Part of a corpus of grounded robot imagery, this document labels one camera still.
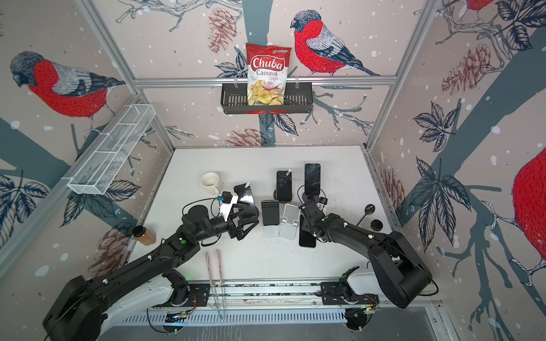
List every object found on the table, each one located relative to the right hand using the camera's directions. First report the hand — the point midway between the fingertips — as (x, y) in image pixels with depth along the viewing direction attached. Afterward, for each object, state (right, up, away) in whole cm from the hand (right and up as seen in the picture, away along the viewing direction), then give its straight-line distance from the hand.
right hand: (309, 226), depth 90 cm
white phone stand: (-17, -2, -2) cm, 17 cm away
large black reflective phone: (-28, +15, -2) cm, 32 cm away
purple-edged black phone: (-11, +17, +5) cm, 21 cm away
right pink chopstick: (-38, -9, -8) cm, 39 cm away
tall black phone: (+2, +20, +7) cm, 21 cm away
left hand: (-23, +9, -18) cm, 30 cm away
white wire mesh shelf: (-77, +32, -12) cm, 84 cm away
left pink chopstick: (-39, -15, -14) cm, 44 cm away
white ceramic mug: (-47, +19, +10) cm, 51 cm away
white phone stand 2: (-9, 0, -1) cm, 9 cm away
